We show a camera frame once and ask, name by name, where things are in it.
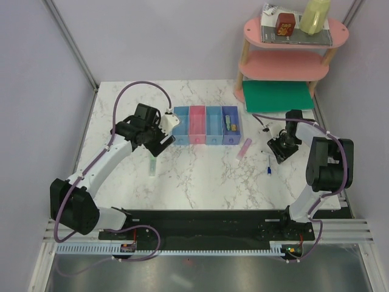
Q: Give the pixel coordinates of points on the yellow-green pitcher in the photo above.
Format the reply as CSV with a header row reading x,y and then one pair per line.
x,y
314,16

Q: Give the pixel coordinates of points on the blue white small pen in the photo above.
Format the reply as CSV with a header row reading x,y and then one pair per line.
x,y
269,169

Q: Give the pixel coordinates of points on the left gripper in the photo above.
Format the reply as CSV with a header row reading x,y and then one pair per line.
x,y
160,147

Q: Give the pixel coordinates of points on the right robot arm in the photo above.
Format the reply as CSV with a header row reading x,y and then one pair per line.
x,y
329,168

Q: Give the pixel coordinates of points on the purple drawer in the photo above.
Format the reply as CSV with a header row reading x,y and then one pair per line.
x,y
231,137

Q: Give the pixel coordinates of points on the pink drawer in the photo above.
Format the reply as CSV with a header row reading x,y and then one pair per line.
x,y
197,124

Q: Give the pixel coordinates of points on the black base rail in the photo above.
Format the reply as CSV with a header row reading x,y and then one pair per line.
x,y
209,229

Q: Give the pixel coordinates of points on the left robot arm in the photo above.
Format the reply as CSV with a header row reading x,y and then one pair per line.
x,y
72,200

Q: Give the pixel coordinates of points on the light blue end drawer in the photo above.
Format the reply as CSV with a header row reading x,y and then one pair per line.
x,y
181,132

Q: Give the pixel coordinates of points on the grey book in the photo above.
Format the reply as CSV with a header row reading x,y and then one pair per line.
x,y
268,33

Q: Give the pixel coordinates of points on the red patterned box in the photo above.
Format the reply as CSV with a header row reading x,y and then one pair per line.
x,y
285,24

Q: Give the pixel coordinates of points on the short green highlighter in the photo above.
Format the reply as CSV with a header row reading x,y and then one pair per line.
x,y
228,123

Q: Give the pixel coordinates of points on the white slotted cable duct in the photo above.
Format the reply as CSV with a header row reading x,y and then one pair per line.
x,y
130,249

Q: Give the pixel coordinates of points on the pink three-tier shelf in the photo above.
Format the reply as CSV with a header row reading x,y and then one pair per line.
x,y
285,62

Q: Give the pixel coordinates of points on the green folder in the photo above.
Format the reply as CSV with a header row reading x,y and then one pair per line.
x,y
276,96

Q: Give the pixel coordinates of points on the crumpled white paper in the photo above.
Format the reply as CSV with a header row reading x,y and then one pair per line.
x,y
270,9

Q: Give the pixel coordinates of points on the pink highlighter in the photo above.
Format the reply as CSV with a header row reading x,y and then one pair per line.
x,y
244,149

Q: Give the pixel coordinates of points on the long green highlighter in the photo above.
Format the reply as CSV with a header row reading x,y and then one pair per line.
x,y
152,166

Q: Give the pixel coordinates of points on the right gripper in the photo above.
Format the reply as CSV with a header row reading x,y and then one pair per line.
x,y
281,154

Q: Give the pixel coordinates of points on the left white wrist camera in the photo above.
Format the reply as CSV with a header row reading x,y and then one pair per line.
x,y
168,122

